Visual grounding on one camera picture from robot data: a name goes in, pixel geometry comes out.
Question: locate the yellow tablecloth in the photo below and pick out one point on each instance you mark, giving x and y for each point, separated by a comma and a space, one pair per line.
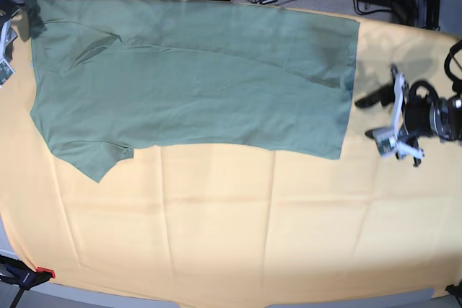
221, 225

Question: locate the green T-shirt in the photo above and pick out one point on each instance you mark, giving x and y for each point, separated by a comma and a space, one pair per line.
114, 76

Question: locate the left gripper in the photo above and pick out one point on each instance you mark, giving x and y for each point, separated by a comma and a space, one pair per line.
422, 115

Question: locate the black red clamp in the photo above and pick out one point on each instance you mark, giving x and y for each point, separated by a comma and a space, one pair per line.
16, 273

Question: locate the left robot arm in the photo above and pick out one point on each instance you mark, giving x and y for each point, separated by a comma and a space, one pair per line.
451, 116

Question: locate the black corner clamp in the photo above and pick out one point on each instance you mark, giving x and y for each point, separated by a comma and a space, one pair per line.
455, 290

